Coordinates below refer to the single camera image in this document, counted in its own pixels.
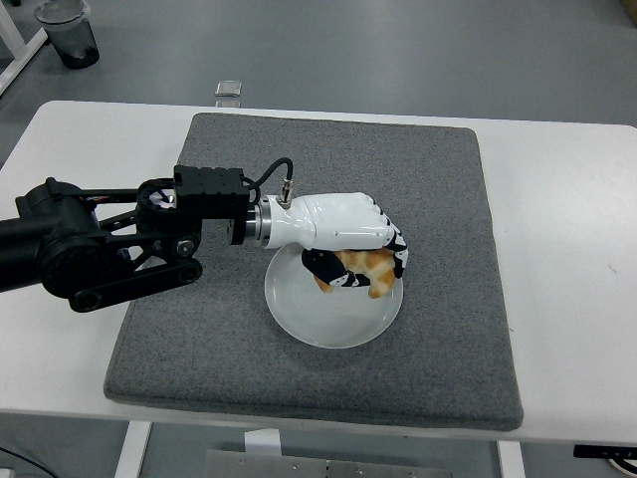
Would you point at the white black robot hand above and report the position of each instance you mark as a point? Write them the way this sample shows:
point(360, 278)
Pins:
point(333, 219)

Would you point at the golden croissant bread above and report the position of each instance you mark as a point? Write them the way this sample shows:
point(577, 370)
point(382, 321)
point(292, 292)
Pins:
point(378, 271)

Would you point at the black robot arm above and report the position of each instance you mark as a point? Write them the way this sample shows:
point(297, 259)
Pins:
point(60, 249)

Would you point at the pale grey round plate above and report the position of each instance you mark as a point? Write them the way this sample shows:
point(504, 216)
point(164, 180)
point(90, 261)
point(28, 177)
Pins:
point(328, 321)

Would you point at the grey metal plate with screws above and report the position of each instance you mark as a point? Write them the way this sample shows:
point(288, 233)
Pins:
point(323, 468)

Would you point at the grey felt mat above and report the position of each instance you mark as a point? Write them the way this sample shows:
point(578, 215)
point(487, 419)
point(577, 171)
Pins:
point(323, 149)

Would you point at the small metal floor socket cover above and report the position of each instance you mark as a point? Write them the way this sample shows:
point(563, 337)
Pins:
point(228, 103)

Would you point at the large metal floor socket cover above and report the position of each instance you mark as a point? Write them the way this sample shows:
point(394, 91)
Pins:
point(230, 88)

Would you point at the white table leg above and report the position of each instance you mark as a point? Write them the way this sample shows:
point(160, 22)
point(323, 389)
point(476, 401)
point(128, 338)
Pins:
point(132, 450)
point(511, 460)

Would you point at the clear plastic cup dark drink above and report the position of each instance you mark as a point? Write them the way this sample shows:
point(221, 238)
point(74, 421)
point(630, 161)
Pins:
point(74, 45)

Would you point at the black bar under table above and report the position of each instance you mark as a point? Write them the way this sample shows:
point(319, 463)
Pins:
point(604, 451)

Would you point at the white table centre bracket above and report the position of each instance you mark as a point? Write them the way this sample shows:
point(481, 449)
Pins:
point(263, 442)

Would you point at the white furniture frame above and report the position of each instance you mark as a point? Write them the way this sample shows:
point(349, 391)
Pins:
point(17, 45)

